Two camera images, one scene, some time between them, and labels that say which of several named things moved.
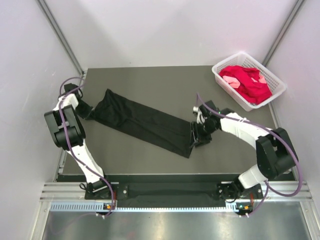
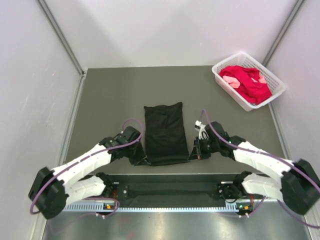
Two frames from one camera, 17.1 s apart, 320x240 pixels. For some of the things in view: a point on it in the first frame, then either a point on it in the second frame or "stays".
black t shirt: [168, 131] -> [166, 138]
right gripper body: [204, 131] -> [204, 147]
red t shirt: [251, 88] stays
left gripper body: [83, 110] -> [136, 155]
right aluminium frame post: [283, 31] stays
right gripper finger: [193, 142] -> [194, 155]
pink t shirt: [233, 81] stays
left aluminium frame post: [61, 35] stays
